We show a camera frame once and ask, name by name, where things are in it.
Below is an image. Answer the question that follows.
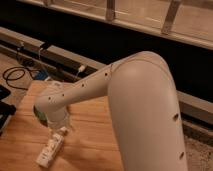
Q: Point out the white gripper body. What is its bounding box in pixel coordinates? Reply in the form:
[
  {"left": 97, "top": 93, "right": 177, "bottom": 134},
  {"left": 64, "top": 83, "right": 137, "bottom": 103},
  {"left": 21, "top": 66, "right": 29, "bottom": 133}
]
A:
[{"left": 46, "top": 109, "right": 69, "bottom": 130}]

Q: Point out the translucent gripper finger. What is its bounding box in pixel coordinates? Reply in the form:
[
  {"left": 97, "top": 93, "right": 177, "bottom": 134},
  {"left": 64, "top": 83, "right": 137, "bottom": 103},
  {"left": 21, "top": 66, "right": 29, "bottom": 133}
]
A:
[
  {"left": 62, "top": 126, "right": 71, "bottom": 135},
  {"left": 50, "top": 130, "right": 57, "bottom": 139}
]

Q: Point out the white plastic bottle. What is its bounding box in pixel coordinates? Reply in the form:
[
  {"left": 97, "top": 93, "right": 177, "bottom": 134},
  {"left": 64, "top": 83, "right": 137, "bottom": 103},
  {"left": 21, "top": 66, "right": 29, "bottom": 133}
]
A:
[{"left": 36, "top": 127, "right": 65, "bottom": 168}]

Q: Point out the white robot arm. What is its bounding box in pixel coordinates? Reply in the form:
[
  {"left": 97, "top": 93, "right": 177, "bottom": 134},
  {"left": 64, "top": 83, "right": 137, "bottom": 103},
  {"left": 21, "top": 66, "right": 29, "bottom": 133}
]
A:
[{"left": 34, "top": 51, "right": 188, "bottom": 171}]

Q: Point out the green ceramic bowl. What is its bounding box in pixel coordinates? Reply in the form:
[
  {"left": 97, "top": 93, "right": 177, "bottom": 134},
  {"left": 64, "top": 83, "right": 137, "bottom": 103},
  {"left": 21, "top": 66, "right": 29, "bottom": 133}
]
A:
[{"left": 33, "top": 107, "right": 47, "bottom": 126}]

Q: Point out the blue box on floor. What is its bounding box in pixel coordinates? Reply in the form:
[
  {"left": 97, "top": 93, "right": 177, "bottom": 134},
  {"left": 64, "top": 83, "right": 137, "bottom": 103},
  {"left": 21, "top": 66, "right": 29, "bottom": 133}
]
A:
[{"left": 34, "top": 70, "right": 49, "bottom": 80}]

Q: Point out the black equipment at left edge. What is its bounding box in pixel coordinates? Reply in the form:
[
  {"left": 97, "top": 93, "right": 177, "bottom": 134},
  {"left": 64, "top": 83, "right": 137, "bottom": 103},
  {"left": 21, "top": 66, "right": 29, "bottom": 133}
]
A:
[{"left": 0, "top": 84, "right": 16, "bottom": 136}]

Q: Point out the glass railing with metal posts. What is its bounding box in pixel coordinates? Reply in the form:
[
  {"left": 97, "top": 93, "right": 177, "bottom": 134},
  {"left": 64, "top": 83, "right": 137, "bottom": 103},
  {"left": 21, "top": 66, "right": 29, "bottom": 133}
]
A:
[{"left": 19, "top": 0, "right": 213, "bottom": 50}]

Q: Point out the black coiled cable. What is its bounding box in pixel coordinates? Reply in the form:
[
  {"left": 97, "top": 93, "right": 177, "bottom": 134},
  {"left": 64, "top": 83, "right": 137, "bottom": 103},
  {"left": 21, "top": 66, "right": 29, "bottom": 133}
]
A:
[{"left": 2, "top": 66, "right": 37, "bottom": 90}]

